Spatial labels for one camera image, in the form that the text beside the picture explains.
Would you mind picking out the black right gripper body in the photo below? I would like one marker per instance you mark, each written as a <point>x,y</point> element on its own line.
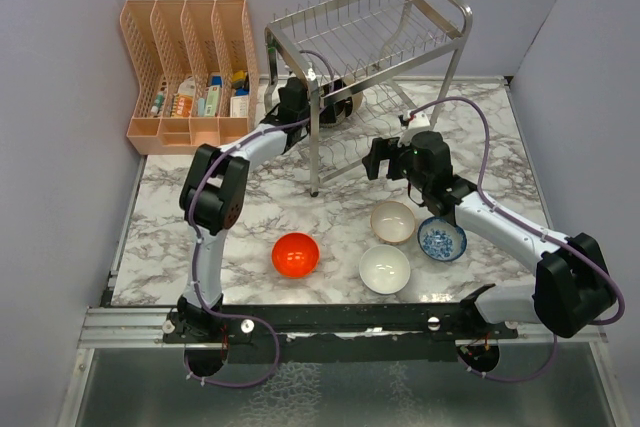
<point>418,179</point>

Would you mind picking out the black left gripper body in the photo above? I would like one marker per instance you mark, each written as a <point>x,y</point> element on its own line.
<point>304,115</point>

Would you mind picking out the dark patterned cream-inside bowl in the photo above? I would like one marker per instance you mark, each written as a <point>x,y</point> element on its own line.
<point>332,115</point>

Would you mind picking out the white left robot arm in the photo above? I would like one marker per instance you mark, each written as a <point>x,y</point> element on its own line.
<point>213,194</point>

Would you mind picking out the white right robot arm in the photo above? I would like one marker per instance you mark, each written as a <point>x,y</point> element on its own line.
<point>572,286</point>

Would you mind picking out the cream bottle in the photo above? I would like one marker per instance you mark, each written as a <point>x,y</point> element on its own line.
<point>239,104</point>

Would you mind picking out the beige speckled bowl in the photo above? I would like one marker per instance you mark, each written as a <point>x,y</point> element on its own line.
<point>392,222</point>

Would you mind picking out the blue and white bowl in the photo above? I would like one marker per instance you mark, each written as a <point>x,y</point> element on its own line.
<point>440,240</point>

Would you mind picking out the white blue tube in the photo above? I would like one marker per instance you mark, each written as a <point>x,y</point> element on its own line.
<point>213,96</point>

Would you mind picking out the peach plastic file organizer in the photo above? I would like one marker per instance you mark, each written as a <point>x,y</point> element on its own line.
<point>171,40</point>

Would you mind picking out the orange white packet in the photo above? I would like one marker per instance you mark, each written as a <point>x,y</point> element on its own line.
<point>184,98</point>

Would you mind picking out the small green white tube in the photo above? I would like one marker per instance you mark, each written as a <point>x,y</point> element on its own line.
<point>158,104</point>

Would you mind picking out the red bowl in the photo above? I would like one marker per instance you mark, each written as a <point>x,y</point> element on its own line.
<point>295,255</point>

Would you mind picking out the steel wire dish rack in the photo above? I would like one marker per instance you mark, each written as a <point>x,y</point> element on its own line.
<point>375,41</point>

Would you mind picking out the black aluminium frame rail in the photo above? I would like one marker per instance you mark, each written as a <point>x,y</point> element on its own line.
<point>322,333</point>

